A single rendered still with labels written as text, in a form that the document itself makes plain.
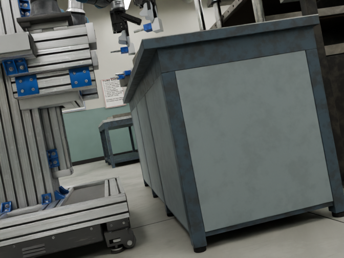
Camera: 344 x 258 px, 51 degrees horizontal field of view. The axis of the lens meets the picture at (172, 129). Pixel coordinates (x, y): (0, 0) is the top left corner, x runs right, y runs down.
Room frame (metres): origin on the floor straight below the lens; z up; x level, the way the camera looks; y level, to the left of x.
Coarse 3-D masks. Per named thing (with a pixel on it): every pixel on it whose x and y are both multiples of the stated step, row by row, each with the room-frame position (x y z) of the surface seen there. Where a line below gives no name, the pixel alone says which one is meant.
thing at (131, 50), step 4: (132, 44) 1.95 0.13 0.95; (120, 48) 1.94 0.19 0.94; (124, 48) 1.94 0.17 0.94; (128, 48) 1.94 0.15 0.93; (132, 48) 1.95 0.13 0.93; (112, 52) 1.95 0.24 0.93; (116, 52) 1.96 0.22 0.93; (124, 52) 1.96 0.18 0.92; (128, 52) 1.95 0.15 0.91; (132, 52) 1.95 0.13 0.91
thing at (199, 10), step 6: (198, 0) 3.30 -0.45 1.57; (252, 0) 2.18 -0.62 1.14; (258, 0) 2.16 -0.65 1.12; (198, 6) 3.30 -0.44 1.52; (258, 6) 2.16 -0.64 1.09; (198, 12) 3.31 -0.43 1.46; (258, 12) 2.16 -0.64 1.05; (264, 12) 2.18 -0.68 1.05; (198, 18) 3.32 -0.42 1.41; (258, 18) 2.17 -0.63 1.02; (264, 18) 2.17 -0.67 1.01; (204, 24) 3.31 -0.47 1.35
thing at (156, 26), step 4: (156, 20) 1.59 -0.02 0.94; (160, 20) 1.61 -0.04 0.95; (148, 24) 1.60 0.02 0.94; (152, 24) 1.59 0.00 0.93; (156, 24) 1.59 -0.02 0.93; (160, 24) 1.60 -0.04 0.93; (144, 28) 1.61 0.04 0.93; (148, 28) 1.60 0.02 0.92; (152, 28) 1.60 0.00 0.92; (156, 28) 1.59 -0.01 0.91; (160, 28) 1.59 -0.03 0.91; (136, 32) 1.64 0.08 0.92; (156, 32) 1.63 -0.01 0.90
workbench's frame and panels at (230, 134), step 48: (144, 48) 1.29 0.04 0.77; (192, 48) 1.34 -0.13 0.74; (240, 48) 1.37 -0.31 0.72; (288, 48) 1.40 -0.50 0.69; (144, 96) 1.96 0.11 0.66; (192, 96) 1.33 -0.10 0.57; (240, 96) 1.37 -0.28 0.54; (288, 96) 1.40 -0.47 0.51; (144, 144) 2.51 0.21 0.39; (192, 144) 1.33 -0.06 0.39; (240, 144) 1.36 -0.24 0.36; (288, 144) 1.39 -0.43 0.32; (192, 192) 1.32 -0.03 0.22; (240, 192) 1.35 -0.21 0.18; (288, 192) 1.39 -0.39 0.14; (336, 192) 1.42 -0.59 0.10; (192, 240) 1.32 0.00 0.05
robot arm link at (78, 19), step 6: (72, 0) 2.15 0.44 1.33; (72, 6) 2.16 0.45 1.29; (78, 6) 2.17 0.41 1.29; (72, 12) 2.15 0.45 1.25; (78, 12) 2.16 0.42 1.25; (84, 12) 2.20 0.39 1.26; (78, 18) 2.17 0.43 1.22; (84, 18) 2.21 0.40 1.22; (78, 24) 2.17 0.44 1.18; (84, 24) 2.21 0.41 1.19
